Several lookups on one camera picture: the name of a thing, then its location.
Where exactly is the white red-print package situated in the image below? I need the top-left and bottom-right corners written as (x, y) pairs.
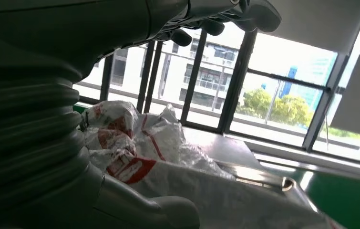
top-left (80, 100), bottom-right (346, 229)

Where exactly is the green conveyor belt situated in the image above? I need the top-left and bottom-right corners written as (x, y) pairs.
top-left (260, 159), bottom-right (360, 229)

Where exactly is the white building outside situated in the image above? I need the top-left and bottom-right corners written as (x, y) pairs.
top-left (86, 27), bottom-right (242, 111)

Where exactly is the green tree outside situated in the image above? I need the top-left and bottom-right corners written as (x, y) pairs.
top-left (237, 88), bottom-right (315, 128)

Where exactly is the dark window frame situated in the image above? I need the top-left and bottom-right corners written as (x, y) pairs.
top-left (72, 27), bottom-right (360, 153)

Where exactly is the silver conveyor frame rail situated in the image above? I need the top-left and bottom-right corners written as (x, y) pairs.
top-left (252, 151), bottom-right (360, 186)

